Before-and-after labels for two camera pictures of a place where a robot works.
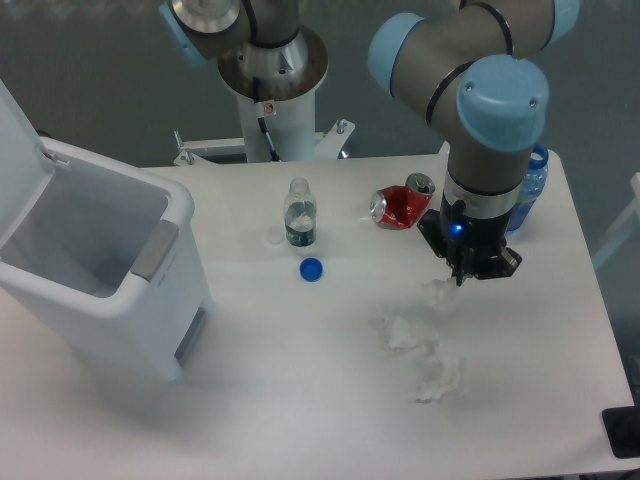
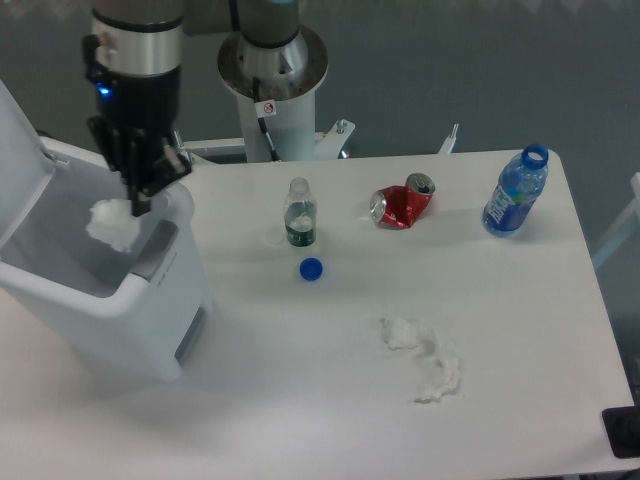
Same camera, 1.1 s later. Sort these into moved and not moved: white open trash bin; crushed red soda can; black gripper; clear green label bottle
Moved: black gripper
Not moved: white open trash bin; crushed red soda can; clear green label bottle
